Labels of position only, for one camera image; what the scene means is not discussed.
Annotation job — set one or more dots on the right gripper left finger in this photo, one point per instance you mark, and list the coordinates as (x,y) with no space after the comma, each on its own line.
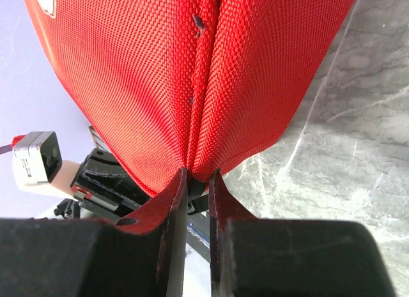
(142,254)

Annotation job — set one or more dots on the red black medicine case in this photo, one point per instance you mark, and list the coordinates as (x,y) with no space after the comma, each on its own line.
(194,84)

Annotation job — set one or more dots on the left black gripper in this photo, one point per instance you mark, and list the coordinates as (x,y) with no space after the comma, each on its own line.
(102,187)

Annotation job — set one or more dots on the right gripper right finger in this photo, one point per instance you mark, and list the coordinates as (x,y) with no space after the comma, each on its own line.
(276,257)

